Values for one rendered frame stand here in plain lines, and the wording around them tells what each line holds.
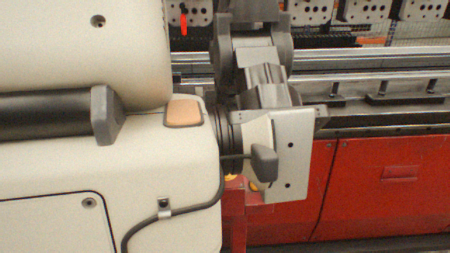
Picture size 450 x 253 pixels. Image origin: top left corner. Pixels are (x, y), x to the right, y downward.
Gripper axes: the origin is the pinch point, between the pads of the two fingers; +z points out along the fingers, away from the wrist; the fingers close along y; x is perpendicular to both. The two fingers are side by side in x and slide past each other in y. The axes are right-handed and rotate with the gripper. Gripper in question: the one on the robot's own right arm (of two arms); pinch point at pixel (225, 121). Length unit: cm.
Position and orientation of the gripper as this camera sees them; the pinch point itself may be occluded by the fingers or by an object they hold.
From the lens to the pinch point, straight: 73.2
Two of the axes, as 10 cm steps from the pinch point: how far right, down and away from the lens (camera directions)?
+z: -0.7, 5.3, 8.4
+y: -9.9, 0.8, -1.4
